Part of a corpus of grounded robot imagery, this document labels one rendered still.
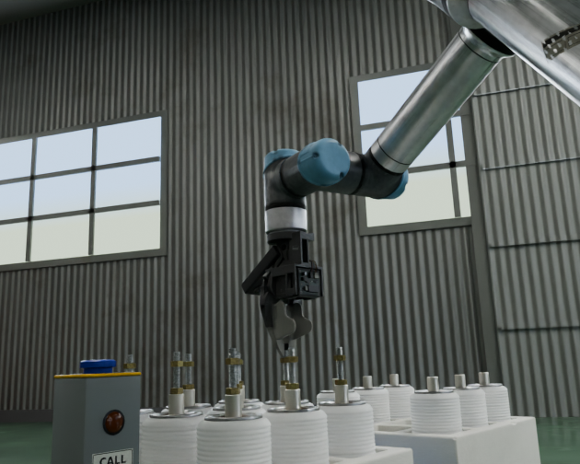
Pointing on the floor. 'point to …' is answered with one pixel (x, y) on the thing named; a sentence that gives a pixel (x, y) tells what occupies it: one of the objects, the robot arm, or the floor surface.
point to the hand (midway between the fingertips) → (282, 348)
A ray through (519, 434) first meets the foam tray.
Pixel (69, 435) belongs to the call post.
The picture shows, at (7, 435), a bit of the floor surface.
